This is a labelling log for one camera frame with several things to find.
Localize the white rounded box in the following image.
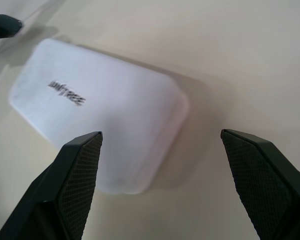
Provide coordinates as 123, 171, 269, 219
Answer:
8, 38, 190, 196

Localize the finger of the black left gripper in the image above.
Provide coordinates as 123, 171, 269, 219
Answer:
0, 14, 23, 40

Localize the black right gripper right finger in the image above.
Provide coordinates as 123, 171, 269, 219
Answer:
220, 128, 300, 240

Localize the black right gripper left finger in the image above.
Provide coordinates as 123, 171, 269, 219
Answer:
0, 130, 104, 240

